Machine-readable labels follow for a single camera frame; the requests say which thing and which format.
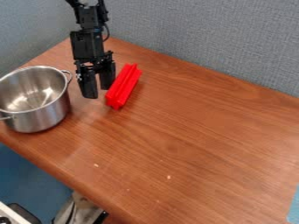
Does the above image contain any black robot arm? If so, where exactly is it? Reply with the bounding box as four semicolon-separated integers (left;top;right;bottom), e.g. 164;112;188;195
64;0;116;99

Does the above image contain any metal table leg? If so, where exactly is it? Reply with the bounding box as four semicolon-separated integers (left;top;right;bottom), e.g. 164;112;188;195
50;192;108;224

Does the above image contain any stainless steel pot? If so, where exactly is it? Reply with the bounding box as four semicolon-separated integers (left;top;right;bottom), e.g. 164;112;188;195
0;66;72;133

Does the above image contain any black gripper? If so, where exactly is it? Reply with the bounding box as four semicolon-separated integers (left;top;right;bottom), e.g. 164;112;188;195
74;51;116;99

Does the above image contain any red star-shaped block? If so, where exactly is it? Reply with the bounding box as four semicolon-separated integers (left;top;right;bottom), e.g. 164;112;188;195
105;64;141;109

